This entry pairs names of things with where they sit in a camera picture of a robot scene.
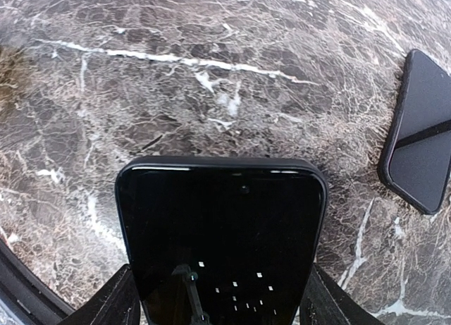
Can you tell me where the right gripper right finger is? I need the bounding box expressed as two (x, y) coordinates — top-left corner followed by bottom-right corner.
(299, 264), (383, 325)

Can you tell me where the pink phone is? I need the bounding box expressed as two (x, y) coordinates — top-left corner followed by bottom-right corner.
(377, 49), (450, 215)

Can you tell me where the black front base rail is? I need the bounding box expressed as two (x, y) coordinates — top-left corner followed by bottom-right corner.
(1, 241), (75, 324)

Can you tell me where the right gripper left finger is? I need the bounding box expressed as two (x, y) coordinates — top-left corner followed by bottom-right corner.
(58, 264), (141, 325)

